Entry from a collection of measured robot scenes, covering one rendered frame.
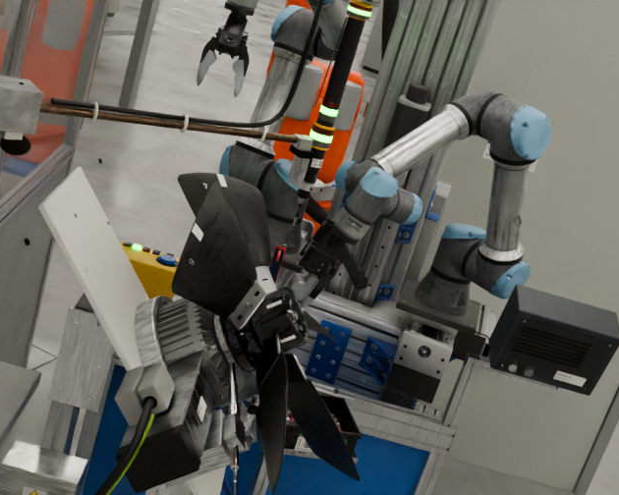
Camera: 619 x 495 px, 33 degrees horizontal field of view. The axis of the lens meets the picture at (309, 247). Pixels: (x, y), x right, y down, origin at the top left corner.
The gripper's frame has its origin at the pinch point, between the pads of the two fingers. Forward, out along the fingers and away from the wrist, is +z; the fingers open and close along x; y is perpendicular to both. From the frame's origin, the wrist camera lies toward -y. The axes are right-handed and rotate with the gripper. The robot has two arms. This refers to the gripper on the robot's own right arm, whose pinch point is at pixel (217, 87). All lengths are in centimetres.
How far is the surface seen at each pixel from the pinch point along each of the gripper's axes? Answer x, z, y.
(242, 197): -13.3, 12.5, -38.9
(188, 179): -1.9, 10.2, -44.4
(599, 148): -132, 9, 128
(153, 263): 2.8, 40.8, -18.1
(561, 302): -93, 23, -14
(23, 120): 22, -5, -88
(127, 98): 99, 140, 525
